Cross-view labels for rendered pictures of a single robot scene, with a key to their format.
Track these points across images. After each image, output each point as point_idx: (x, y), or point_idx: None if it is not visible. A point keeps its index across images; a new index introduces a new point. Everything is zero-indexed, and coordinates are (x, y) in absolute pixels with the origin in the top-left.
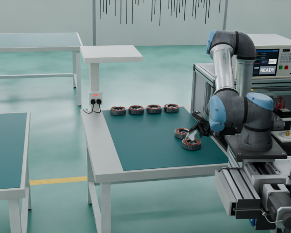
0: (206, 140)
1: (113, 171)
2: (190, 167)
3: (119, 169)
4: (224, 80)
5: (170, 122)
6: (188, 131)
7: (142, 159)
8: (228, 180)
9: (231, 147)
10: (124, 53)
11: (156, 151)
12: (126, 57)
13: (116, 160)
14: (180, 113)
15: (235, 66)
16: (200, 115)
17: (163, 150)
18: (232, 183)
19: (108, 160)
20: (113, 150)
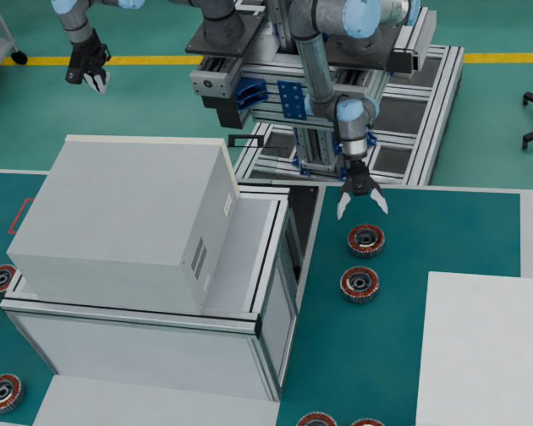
0: (323, 262)
1: None
2: (402, 185)
3: (525, 199)
4: None
5: (355, 363)
6: (383, 196)
7: (475, 220)
8: (418, 31)
9: (393, 40)
10: (475, 312)
11: (441, 240)
12: (479, 275)
13: (526, 225)
14: (302, 410)
15: (231, 182)
16: (361, 172)
17: (425, 243)
18: (417, 27)
19: None
20: (524, 260)
